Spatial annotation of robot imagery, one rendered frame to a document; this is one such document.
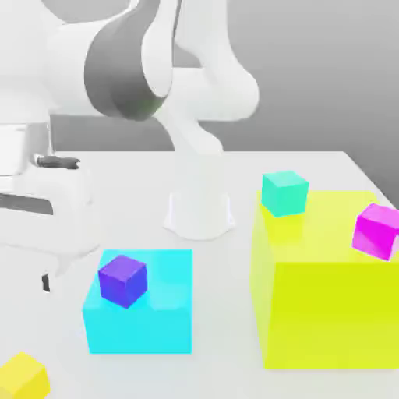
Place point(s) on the small purple cube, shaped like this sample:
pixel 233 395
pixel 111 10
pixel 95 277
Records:
pixel 122 282

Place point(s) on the small yellow cube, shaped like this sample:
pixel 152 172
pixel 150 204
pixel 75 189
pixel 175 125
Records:
pixel 21 378

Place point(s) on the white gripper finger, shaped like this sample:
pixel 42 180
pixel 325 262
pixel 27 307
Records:
pixel 54 271

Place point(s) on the large cyan box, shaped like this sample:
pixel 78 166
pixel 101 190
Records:
pixel 140 330

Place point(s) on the large yellow-green box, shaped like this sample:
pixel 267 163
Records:
pixel 327 311

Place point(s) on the small magenta cube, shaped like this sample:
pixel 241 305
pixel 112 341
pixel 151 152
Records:
pixel 375 232

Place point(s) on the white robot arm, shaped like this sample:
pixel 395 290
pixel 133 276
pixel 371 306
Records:
pixel 199 93

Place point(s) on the small teal cube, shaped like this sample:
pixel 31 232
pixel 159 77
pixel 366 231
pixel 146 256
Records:
pixel 284 194

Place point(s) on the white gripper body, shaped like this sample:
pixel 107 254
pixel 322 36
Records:
pixel 68 224

